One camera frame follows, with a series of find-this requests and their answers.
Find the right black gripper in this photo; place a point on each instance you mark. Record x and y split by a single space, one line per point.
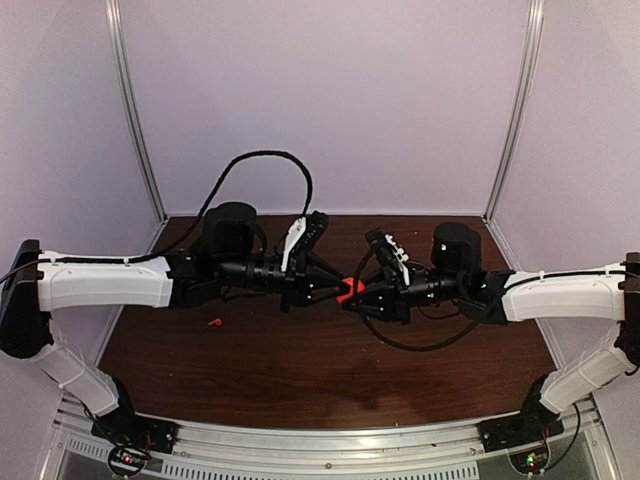
388 294

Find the left aluminium frame post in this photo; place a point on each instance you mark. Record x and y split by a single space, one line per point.
132 115

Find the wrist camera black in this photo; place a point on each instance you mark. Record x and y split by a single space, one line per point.
389 253
302 236

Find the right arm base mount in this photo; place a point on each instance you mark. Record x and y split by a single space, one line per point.
516 430

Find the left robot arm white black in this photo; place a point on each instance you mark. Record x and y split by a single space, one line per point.
222 257

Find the aluminium frame post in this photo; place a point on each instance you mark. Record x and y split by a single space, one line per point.
529 60
132 115

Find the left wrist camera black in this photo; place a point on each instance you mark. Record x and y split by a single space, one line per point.
302 236

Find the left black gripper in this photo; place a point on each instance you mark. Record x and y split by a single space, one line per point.
299 285

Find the front aluminium rail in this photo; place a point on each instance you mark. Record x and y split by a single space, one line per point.
449 450

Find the right aluminium frame post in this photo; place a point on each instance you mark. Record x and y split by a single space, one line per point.
529 60

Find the orange round case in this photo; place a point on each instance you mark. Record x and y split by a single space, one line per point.
349 289

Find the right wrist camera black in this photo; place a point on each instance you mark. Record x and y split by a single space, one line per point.
389 253

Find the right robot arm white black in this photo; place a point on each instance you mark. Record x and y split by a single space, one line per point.
502 297

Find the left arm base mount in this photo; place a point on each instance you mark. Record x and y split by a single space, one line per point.
145 434

